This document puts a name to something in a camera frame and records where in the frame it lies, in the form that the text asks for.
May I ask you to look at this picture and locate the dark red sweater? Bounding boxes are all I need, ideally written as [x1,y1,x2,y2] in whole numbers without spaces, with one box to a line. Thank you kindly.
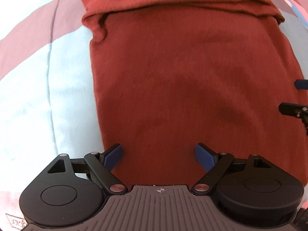
[76,0,307,186]

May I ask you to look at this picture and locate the blue and purple bed sheet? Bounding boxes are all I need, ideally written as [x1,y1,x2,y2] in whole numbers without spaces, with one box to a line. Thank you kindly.
[0,0,308,231]

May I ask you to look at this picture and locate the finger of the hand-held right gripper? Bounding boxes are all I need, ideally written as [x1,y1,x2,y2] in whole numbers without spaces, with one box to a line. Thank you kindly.
[295,79,308,90]
[279,102,308,136]

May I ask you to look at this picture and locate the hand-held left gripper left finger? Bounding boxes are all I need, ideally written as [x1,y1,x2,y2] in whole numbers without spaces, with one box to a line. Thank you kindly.
[47,143,128,195]

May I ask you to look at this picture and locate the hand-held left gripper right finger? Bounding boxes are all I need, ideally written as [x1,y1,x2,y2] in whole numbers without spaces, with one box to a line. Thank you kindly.
[192,142,273,195]

